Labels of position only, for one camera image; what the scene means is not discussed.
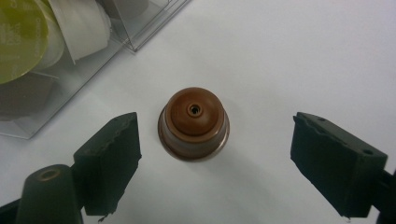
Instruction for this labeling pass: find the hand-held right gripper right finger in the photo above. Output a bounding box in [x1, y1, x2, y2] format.
[290, 111, 389, 218]

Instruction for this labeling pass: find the clear plastic box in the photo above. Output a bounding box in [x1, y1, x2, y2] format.
[0, 0, 191, 140]

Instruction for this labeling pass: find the single brown coffee capsule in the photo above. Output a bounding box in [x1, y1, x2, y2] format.
[157, 87, 231, 161]

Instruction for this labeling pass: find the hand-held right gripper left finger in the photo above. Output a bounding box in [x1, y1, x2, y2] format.
[72, 111, 143, 217]

